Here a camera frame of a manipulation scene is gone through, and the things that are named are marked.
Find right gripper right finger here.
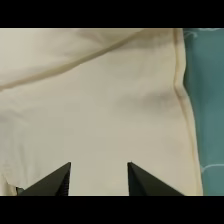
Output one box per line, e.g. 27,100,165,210
127,161,186,197

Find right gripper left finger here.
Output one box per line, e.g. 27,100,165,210
19,161,72,197

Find cream shirt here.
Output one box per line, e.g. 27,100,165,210
0,27,204,197

